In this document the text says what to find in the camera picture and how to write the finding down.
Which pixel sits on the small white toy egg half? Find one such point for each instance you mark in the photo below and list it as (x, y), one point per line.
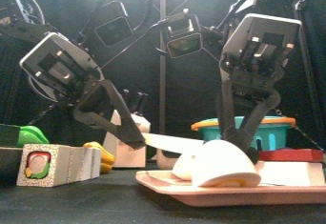
(183, 167)

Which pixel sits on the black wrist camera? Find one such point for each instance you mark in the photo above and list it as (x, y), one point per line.
(185, 42)
(114, 29)

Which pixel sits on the light wooden knife block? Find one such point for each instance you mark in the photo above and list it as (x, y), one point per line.
(127, 156)

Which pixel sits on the white patterned toy box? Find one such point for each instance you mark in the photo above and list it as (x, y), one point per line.
(59, 166)

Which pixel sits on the large white toy egg half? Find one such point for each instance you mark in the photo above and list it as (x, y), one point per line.
(222, 166)

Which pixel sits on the metal frame pole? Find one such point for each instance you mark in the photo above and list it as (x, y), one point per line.
(162, 75)

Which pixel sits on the white toy block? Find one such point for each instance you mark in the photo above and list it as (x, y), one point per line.
(293, 172)

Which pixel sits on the pink cutting board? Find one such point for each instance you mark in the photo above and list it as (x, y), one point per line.
(238, 194)

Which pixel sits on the bright green toy food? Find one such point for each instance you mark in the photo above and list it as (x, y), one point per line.
(32, 135)

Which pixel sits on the dark red toy food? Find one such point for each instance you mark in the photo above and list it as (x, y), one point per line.
(293, 154)

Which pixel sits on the yellow orange toy food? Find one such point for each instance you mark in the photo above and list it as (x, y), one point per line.
(102, 156)

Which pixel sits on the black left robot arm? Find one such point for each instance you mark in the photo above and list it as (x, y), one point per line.
(16, 15)

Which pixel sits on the teal basket orange rim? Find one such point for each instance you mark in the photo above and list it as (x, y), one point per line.
(272, 132)

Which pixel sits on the white blade paring knife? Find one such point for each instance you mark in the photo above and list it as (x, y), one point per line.
(170, 142)

